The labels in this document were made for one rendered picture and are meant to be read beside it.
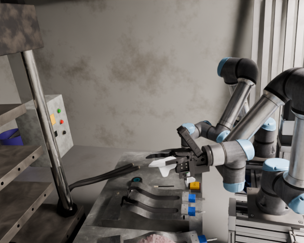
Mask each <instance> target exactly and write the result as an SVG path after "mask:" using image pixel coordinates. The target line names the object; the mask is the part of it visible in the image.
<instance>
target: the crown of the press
mask: <svg viewBox="0 0 304 243"><path fill-rule="evenodd" d="M0 1H1V3H0V56H4V55H8V54H14V53H19V52H24V51H29V50H34V49H39V48H43V47H44V44H43V41H42V36H41V31H40V27H39V23H38V19H37V15H36V11H35V7H34V5H29V4H25V0H0Z"/></svg>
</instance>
